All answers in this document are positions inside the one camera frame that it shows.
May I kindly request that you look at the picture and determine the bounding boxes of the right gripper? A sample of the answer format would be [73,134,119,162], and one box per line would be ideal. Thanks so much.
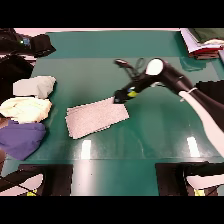
[112,85,140,104]

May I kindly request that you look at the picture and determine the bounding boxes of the white garment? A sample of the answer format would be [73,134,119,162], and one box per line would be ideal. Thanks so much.
[179,28,224,55]

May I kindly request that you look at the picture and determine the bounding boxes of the light grey garment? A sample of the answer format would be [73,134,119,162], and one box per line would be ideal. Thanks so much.
[12,75,57,100]

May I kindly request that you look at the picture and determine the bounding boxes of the red garment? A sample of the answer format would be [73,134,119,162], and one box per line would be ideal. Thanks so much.
[193,47,224,61]

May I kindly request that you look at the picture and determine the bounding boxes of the cream garment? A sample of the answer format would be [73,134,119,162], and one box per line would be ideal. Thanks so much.
[0,96,54,125]

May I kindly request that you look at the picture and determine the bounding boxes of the dark green garment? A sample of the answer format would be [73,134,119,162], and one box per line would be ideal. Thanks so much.
[188,28,224,44]

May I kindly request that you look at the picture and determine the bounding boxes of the purple garment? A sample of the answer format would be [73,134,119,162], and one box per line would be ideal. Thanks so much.
[0,120,47,162]

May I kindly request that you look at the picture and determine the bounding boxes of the black cable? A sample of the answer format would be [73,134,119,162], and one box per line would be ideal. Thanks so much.
[134,56,147,73]

